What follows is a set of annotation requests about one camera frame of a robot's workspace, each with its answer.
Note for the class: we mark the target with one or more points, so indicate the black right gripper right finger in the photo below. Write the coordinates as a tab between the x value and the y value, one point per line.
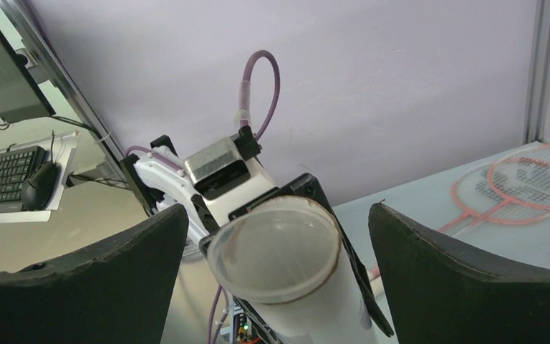
442	290

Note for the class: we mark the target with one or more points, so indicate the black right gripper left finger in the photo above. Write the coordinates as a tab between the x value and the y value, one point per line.
116	290

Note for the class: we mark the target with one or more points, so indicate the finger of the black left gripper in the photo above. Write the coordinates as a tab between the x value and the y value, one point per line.
264	331
307	185

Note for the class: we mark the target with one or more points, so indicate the white shuttlecock tube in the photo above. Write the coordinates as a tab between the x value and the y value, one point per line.
333	313

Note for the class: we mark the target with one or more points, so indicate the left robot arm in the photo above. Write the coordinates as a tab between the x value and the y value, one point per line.
158	178

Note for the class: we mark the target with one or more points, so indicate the black computer mouse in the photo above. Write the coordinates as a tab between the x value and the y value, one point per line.
37	190

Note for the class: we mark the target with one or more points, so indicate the white keyboard tray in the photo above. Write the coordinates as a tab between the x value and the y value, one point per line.
60	149

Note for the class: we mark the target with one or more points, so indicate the black computer keyboard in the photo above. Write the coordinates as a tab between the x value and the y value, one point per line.
15	168

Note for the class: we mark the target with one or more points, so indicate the black monitor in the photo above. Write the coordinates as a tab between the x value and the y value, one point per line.
20	96

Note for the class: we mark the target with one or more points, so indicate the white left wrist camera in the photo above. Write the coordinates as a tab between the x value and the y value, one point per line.
228	175

